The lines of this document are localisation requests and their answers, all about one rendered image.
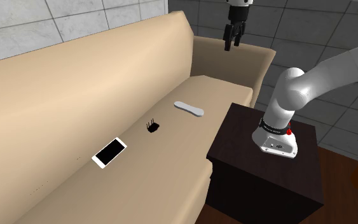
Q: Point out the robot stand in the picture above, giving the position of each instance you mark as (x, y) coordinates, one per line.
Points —
(265, 173)

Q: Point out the beige sofa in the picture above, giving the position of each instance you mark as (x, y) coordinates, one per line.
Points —
(104, 93)

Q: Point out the small black router with antennas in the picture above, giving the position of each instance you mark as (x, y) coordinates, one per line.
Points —
(153, 127)

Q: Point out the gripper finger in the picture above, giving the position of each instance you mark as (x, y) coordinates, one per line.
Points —
(227, 38)
(239, 34)

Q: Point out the white smartphone with black screen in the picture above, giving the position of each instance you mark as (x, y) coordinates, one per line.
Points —
(109, 153)

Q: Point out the grey remote control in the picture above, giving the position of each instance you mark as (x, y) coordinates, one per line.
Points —
(188, 108)

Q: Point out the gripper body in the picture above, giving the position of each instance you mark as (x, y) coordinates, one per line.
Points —
(237, 14)

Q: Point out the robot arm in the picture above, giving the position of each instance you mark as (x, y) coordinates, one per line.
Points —
(293, 93)

